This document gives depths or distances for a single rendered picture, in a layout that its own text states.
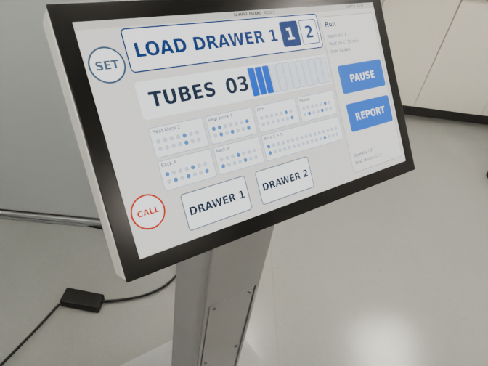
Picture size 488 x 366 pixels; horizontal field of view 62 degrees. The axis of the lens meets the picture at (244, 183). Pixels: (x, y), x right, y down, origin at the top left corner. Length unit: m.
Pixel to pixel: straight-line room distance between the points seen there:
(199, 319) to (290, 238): 1.06
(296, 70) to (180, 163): 0.23
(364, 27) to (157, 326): 1.21
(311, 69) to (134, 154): 0.29
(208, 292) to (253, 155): 0.37
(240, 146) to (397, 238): 1.65
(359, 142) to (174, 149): 0.31
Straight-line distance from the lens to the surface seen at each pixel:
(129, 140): 0.48
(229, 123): 0.54
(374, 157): 0.70
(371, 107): 0.70
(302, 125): 0.60
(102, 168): 0.47
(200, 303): 0.87
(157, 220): 0.49
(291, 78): 0.61
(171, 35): 0.53
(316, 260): 1.86
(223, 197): 0.52
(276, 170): 0.57
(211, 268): 0.77
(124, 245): 0.48
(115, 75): 0.50
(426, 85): 3.10
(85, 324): 1.61
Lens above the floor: 1.36
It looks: 39 degrees down
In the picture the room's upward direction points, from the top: 10 degrees clockwise
